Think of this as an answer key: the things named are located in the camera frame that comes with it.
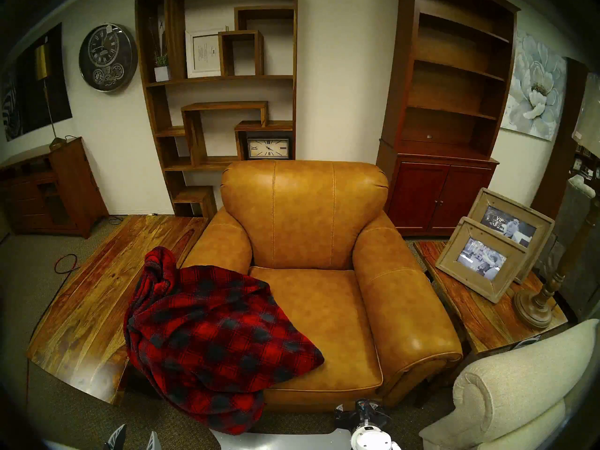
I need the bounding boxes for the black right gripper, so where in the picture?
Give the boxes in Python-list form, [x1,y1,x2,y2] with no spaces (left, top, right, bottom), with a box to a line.
[335,397,393,430]

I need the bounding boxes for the turned wooden lamp base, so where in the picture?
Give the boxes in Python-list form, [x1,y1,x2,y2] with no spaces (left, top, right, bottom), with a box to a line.
[514,210,600,330]

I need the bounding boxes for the dark wood media cabinet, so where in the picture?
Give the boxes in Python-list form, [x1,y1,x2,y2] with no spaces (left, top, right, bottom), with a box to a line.
[0,136,109,239]

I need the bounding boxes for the red floor cable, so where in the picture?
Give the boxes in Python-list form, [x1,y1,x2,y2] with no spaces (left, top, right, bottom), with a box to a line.
[54,253,80,275]

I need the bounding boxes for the cherry wood bookcase hutch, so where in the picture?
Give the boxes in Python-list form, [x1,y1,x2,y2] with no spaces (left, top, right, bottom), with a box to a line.
[376,0,521,237]

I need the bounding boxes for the large rustic picture frame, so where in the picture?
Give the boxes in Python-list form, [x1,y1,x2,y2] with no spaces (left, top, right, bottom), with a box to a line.
[467,187,555,284]

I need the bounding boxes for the pale lampshade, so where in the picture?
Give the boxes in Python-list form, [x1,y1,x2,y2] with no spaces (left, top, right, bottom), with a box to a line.
[572,72,600,159]

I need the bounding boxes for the small potted plant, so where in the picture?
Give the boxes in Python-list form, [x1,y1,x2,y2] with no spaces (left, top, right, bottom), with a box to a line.
[149,18,172,83]

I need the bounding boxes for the small rustic picture frame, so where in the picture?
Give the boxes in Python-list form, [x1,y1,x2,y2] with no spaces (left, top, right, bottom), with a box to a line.
[435,217,529,304]

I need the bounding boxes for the open wooden shelf unit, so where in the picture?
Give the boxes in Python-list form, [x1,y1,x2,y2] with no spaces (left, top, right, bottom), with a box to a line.
[135,0,299,218]

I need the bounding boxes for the tall dark wood cabinet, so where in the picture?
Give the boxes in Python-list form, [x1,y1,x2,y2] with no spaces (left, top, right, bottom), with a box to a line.
[531,58,592,220]

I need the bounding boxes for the red plaid fleece blanket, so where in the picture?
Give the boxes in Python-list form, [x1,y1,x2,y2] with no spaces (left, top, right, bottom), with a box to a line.
[123,246,325,435]

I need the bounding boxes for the round black wall clock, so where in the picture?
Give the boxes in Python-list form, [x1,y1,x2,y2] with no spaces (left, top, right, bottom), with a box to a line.
[78,23,138,92]

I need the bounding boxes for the gold shade table lamp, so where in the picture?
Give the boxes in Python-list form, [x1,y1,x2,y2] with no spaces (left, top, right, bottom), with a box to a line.
[35,37,67,150]

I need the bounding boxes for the white flower painting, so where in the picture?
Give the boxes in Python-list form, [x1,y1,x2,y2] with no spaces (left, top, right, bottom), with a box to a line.
[500,30,568,142]

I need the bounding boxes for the black floor cord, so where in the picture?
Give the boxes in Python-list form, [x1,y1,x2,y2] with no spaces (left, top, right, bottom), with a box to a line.
[107,214,160,225]

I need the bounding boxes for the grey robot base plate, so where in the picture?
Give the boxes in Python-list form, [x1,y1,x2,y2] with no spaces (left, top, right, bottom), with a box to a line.
[211,428,352,450]

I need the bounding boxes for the tan leather armchair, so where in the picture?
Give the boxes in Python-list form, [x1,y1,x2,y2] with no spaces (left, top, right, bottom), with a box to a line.
[176,159,464,412]

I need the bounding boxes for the dark zebra wall art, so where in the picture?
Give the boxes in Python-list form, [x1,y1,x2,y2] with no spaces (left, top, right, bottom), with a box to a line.
[0,22,73,143]

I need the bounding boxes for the rectangular mantel clock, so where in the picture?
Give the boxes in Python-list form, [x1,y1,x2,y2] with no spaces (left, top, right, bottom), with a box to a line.
[247,136,291,160]

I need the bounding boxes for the rustic wooden side table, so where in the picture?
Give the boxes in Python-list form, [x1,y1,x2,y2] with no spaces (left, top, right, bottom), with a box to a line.
[413,240,569,356]

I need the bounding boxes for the beige fabric sofa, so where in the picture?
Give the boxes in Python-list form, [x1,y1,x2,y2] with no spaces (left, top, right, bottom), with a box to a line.
[419,319,600,450]

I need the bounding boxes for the glossy rosewood coffee table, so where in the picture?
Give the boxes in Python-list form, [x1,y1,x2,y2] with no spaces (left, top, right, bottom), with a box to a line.
[26,214,210,405]

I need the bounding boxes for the grey upholstered chair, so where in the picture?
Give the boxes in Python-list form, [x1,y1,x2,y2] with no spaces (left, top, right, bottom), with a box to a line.
[539,175,600,321]

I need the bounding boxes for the white framed certificate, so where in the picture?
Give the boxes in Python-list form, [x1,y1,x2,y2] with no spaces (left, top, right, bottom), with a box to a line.
[185,27,229,78]

